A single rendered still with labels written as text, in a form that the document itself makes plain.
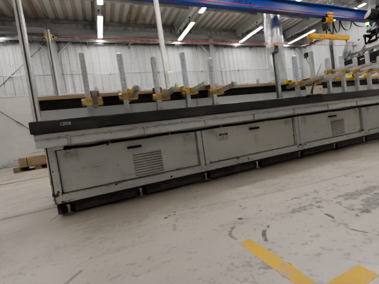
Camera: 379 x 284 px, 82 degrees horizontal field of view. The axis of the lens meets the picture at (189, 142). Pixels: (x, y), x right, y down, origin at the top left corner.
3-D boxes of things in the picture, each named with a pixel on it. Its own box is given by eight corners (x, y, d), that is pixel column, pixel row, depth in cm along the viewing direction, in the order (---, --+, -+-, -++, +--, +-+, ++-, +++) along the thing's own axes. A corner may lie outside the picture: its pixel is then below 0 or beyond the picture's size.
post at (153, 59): (164, 117, 170) (155, 56, 168) (159, 118, 169) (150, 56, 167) (163, 118, 174) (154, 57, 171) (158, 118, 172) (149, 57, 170)
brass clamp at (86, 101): (103, 103, 152) (102, 96, 152) (82, 105, 147) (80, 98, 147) (103, 105, 158) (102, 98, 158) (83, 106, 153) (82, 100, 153)
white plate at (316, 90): (323, 94, 238) (322, 84, 237) (307, 95, 228) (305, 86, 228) (323, 94, 239) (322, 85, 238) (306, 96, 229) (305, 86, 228)
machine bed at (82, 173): (415, 130, 353) (410, 76, 348) (54, 218, 161) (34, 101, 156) (366, 132, 416) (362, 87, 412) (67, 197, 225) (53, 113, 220)
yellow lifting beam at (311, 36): (349, 42, 661) (349, 31, 659) (310, 40, 597) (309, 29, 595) (347, 43, 669) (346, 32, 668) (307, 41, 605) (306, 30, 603)
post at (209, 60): (219, 112, 189) (211, 57, 187) (215, 113, 188) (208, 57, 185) (217, 113, 192) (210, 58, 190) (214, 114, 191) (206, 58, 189)
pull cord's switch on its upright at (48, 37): (71, 129, 242) (54, 29, 237) (57, 131, 237) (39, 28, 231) (73, 129, 250) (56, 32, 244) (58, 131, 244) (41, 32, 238)
